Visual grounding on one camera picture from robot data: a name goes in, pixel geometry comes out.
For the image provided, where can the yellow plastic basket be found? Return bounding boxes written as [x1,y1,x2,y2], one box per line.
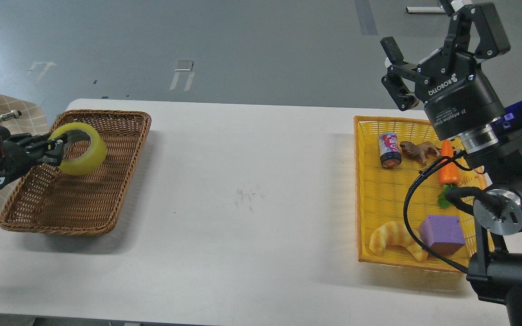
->
[353,116,476,273]

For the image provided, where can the brown toy animal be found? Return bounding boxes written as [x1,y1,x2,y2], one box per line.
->
[399,141,441,166]

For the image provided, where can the brown wicker basket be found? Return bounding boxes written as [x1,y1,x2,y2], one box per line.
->
[0,110,151,236]

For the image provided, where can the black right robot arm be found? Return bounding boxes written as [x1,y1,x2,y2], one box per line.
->
[380,0,522,326]

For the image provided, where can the yellow tape roll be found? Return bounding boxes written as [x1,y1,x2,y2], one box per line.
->
[56,122,107,176]

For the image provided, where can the small soda can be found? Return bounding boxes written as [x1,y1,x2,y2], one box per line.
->
[377,132,402,168]

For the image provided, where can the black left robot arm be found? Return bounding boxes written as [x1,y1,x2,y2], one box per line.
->
[0,110,91,190]

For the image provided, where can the white furniture base bar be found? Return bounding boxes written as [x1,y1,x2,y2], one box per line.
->
[406,6,445,14]

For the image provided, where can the toy carrot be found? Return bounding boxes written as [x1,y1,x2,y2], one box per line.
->
[437,140,461,209]

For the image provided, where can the toy croissant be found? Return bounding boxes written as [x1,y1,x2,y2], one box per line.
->
[368,221,428,262]

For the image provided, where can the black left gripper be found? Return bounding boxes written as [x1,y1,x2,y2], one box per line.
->
[0,129,90,179]

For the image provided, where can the purple foam cube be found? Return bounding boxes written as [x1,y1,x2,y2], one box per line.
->
[419,215,466,257]

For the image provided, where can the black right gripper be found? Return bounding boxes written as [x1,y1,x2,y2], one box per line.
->
[380,0,510,140]

